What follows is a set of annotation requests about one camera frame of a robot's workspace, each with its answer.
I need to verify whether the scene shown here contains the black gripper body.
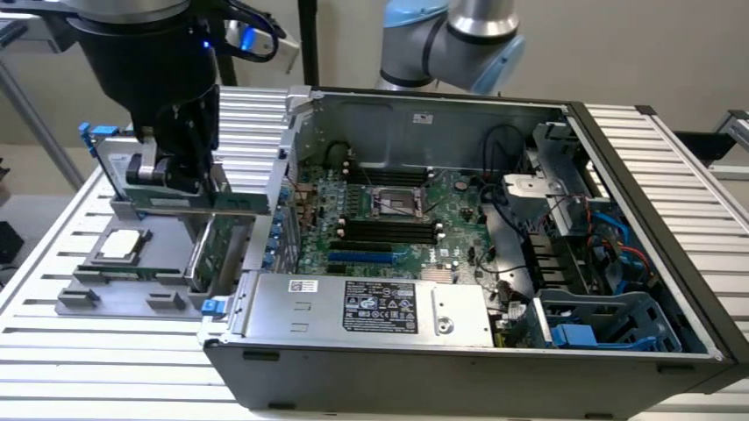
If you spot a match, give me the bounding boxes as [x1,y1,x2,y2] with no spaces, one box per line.
[68,17,220,131]

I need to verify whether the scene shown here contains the green RAM stick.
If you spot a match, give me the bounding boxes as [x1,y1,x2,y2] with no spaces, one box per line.
[77,264,184,281]
[119,185,272,217]

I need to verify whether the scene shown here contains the black RAM slot bank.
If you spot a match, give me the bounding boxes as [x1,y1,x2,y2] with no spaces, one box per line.
[340,216,444,246]
[344,165,432,188]

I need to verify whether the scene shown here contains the silver hard disk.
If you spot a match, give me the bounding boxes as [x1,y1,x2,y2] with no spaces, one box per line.
[92,134,145,201]

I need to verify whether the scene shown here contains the blue disk caddy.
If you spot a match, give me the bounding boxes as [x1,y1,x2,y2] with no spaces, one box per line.
[77,122,135,177]

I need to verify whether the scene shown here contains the black vertical pole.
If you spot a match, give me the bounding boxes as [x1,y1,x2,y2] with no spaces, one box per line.
[296,0,322,88]
[215,47,239,87]

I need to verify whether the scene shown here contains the silver CPU chip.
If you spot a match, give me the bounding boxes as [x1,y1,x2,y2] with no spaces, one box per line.
[95,229,148,260]

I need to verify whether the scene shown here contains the grey parts rack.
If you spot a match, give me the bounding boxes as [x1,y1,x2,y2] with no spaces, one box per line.
[53,192,260,322]

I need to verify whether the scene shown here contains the grey slanted pole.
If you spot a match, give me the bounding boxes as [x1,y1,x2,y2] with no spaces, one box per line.
[0,56,84,190]

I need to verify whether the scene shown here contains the green graphics card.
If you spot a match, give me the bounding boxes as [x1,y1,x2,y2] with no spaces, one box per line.
[184,153,248,296]

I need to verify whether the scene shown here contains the copper heat sink fins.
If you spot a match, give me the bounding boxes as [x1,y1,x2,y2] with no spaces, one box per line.
[291,182,322,230]

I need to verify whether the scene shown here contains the black object at table edge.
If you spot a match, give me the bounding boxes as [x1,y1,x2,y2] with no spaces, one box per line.
[0,220,25,265]

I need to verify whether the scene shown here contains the CPU socket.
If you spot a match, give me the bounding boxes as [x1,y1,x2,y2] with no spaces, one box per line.
[364,185,432,219]

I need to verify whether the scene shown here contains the blue expansion slot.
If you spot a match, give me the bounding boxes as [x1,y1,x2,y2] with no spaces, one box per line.
[327,250,398,264]

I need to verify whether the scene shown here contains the silver power supply unit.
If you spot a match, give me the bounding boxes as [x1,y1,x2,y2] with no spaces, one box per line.
[240,273,496,348]

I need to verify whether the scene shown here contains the green motherboard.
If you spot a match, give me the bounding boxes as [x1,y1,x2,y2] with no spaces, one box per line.
[289,165,502,284]

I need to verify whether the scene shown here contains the black open PC case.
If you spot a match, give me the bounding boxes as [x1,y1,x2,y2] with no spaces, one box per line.
[196,85,749,412]

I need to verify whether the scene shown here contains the blue plastic latch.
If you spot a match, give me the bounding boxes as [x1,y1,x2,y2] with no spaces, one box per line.
[551,323,599,350]

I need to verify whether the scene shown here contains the grey blue disk bay cage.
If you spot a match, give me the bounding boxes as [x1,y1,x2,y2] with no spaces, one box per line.
[527,288,685,353]

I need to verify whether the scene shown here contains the black flat box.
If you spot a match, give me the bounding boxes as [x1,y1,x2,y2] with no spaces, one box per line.
[670,130,735,166]

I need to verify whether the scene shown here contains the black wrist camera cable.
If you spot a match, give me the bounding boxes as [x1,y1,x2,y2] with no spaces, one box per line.
[224,0,288,63]

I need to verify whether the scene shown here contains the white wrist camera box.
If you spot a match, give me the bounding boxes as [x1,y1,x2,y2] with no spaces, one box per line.
[223,17,302,75]

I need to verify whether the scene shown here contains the black wire loop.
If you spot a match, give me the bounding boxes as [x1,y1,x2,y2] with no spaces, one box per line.
[326,139,354,167]

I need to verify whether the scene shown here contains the black wire bundle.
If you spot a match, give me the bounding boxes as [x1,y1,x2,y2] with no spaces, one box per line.
[479,124,531,207]

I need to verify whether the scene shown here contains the metal disk bay bracket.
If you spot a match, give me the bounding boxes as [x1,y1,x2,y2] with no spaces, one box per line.
[500,121,613,238]

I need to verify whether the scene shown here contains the blue wire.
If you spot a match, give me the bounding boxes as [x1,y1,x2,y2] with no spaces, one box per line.
[587,209,637,296]

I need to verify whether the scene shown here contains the red wire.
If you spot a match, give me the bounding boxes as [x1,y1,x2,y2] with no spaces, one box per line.
[617,245,651,275]

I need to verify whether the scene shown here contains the aluminium profile frame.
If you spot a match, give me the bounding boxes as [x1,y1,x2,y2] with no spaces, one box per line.
[707,109,749,179]

